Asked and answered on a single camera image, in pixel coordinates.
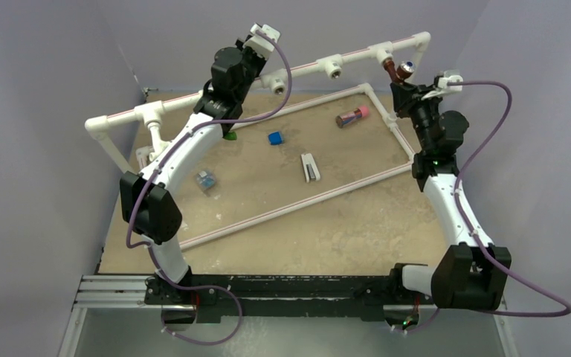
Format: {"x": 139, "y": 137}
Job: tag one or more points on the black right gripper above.
{"x": 406, "y": 97}

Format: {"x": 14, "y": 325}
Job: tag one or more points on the brown water faucet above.
{"x": 399, "y": 73}

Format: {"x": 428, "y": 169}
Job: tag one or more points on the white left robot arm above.
{"x": 146, "y": 198}

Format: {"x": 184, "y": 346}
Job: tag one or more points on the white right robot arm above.
{"x": 466, "y": 277}

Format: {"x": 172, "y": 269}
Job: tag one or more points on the green water faucet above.
{"x": 230, "y": 136}

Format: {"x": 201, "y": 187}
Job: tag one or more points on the white water faucet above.
{"x": 145, "y": 155}

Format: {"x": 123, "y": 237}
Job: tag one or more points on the pink capped colourful can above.
{"x": 351, "y": 117}

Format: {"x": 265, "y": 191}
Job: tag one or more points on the white stapler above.
{"x": 310, "y": 168}

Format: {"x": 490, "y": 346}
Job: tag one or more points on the blue cube block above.
{"x": 275, "y": 138}

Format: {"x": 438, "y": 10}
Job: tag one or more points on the clear blue small box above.
{"x": 206, "y": 180}

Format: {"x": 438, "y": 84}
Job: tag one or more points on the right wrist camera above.
{"x": 445, "y": 83}

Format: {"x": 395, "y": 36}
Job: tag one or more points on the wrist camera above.
{"x": 445, "y": 83}
{"x": 261, "y": 40}

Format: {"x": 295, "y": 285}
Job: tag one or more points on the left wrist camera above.
{"x": 261, "y": 40}

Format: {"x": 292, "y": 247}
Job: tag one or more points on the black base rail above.
{"x": 367, "y": 298}

